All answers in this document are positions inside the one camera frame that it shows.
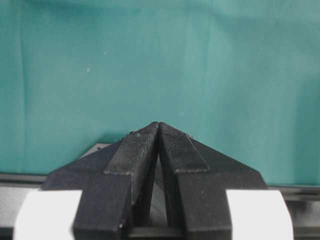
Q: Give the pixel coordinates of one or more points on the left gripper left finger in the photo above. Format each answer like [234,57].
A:
[116,184]

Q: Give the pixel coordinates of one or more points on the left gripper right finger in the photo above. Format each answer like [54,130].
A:
[196,178]

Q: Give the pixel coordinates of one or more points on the green table cloth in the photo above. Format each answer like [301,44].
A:
[240,76]

